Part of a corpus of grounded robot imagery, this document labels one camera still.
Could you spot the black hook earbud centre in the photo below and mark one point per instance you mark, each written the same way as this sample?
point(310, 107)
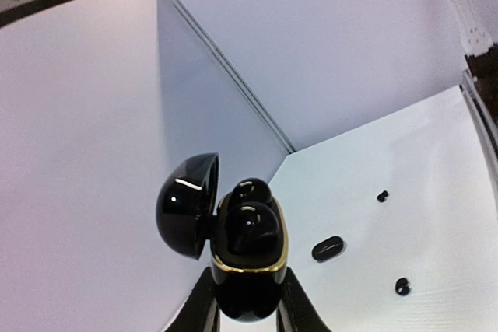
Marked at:
point(402, 287)

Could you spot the right aluminium frame post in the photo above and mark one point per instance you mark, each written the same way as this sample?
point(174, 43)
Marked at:
point(243, 88)

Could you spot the black stem earbud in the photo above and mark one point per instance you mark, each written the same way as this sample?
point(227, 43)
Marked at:
point(251, 190)
point(251, 229)

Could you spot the black hook earbud right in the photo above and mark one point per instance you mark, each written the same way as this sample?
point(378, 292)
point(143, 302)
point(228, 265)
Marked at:
point(383, 196)

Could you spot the black oval charging case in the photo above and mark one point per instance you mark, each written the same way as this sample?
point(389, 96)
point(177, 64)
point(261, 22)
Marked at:
point(328, 249)

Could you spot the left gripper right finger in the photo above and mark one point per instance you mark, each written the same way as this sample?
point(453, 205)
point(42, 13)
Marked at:
point(295, 312)

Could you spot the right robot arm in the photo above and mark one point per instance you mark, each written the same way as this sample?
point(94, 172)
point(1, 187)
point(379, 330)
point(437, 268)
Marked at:
point(480, 51)

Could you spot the glossy black charging case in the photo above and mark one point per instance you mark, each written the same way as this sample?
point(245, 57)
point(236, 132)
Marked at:
point(190, 216)

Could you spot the black hook earbud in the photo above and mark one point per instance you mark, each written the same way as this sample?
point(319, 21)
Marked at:
point(383, 196)
point(402, 287)

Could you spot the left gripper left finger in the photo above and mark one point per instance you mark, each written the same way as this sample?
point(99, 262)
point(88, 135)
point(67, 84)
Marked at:
point(200, 312)

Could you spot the aluminium front rail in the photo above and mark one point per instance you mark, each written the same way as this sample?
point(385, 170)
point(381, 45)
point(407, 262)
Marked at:
point(485, 127)

